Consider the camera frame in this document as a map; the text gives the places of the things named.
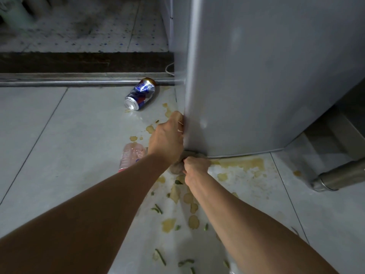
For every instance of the small silver fridge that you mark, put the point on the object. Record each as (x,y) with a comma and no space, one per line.
(256,82)

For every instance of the white appliance cabinet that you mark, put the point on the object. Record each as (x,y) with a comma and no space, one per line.
(166,19)

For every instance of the person's left hand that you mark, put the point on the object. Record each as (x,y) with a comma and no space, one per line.
(166,142)

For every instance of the stainless steel table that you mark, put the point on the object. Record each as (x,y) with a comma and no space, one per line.
(339,175)

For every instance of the pink label plastic bottle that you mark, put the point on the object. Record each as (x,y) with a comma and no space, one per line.
(131,154)

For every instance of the person's left forearm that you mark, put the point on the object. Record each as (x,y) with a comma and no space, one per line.
(71,219)

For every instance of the blue crushed drink can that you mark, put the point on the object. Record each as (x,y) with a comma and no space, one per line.
(139,94)

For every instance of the person's right forearm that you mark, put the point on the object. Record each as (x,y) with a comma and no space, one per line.
(256,234)

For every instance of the brown cleaning cloth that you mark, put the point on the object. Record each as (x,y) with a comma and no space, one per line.
(176,168)

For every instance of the person's right hand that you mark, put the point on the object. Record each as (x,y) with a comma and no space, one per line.
(196,174)

